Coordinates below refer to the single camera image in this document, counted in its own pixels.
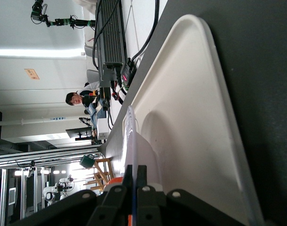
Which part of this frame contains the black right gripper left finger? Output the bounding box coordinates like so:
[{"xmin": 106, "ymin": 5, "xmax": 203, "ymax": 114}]
[{"xmin": 87, "ymin": 164, "xmax": 135, "ymax": 226}]

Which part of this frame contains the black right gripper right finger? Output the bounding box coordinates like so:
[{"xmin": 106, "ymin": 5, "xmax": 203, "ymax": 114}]
[{"xmin": 136, "ymin": 164, "xmax": 169, "ymax": 226}]

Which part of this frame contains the white round plate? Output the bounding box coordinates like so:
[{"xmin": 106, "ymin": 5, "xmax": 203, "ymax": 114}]
[{"xmin": 121, "ymin": 105, "xmax": 163, "ymax": 226}]

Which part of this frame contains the wooden peg dish rack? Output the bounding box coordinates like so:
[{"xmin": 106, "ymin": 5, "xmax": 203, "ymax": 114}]
[{"xmin": 83, "ymin": 157, "xmax": 115, "ymax": 192}]

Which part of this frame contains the dark green background box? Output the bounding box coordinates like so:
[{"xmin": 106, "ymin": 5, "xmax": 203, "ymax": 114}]
[{"xmin": 80, "ymin": 154, "xmax": 96, "ymax": 169}]

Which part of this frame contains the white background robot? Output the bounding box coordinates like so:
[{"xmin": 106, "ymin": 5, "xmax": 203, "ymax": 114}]
[{"xmin": 43, "ymin": 174, "xmax": 75, "ymax": 208}]

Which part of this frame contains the white background box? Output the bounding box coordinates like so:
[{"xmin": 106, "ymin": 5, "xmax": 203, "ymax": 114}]
[{"xmin": 96, "ymin": 117, "xmax": 110, "ymax": 141}]

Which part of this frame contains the black computer monitor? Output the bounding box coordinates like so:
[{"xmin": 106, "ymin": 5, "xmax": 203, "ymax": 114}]
[{"xmin": 65, "ymin": 126, "xmax": 93, "ymax": 142}]

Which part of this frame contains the cream bear print tray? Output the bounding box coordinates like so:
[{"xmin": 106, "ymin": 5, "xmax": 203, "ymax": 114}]
[{"xmin": 130, "ymin": 14, "xmax": 266, "ymax": 226}]

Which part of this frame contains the person in white coat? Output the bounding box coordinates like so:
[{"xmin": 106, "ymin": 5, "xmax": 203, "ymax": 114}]
[{"xmin": 65, "ymin": 81, "xmax": 107, "ymax": 120}]

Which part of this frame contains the white horizontal pipe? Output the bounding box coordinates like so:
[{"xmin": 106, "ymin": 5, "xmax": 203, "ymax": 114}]
[{"xmin": 0, "ymin": 115, "xmax": 86, "ymax": 127}]

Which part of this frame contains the black device red display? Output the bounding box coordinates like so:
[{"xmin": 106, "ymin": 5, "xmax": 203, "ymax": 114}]
[{"xmin": 120, "ymin": 57, "xmax": 137, "ymax": 89}]

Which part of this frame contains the black ribbed control box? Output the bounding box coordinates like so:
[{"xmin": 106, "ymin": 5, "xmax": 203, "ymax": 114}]
[{"xmin": 96, "ymin": 0, "xmax": 128, "ymax": 69}]

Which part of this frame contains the orange wall sign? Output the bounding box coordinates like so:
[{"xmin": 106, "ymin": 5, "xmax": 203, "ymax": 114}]
[{"xmin": 24, "ymin": 68, "xmax": 40, "ymax": 81}]

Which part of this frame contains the thick black power cable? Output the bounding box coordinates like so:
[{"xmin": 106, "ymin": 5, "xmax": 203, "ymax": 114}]
[{"xmin": 130, "ymin": 0, "xmax": 160, "ymax": 65}]

